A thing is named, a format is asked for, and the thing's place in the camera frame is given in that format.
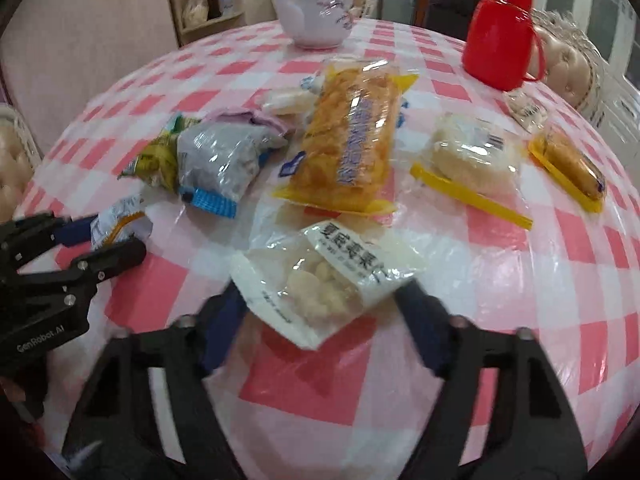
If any large yellow snack packet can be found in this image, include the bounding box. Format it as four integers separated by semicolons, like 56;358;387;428
272;57;420;216

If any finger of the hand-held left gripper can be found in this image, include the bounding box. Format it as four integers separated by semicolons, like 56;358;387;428
10;238;147;311
0;211;99;273

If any purple snack packet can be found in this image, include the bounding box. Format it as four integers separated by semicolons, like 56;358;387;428
212;110;301;149

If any white glass-door cabinet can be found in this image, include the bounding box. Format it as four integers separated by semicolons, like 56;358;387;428
502;0;640;133

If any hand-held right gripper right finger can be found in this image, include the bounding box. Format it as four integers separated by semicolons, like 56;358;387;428
394;281;589;480

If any yellow tray cake packet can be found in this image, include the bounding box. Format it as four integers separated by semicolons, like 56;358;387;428
527;127;607;214

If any small clear snack packet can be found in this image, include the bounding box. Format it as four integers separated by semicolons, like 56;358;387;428
504;89;551;134

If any white rice cracker packet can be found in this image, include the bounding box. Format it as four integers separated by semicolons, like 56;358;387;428
262;76;321;117

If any pink white checkered tablecloth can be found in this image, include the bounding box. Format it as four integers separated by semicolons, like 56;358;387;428
12;19;640;480

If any clear bag on shelf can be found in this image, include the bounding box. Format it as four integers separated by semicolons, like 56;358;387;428
182;0;209;29

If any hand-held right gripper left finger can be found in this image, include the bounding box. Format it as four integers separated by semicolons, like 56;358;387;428
60;282;249;480

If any white nut snack packet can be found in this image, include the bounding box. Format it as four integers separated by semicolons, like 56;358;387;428
230;219;431;351

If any small white blue snack packet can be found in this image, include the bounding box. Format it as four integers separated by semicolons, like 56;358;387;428
90;195;154;251

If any green yellow snack packet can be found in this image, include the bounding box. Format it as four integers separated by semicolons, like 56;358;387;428
117;112;201;194

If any round cake packet yellow strip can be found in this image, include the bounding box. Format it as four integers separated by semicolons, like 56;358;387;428
410;112;535;231

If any clear grey blue-edged snack packet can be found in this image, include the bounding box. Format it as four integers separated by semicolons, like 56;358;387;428
177;120;274;220

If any white floral teapot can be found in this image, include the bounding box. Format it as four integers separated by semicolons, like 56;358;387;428
271;0;366;51

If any red thermos jug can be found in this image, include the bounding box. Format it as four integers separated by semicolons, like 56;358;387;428
461;0;547;92

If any wooden corner shelf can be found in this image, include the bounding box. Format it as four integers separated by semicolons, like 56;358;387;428
165;0;249;47

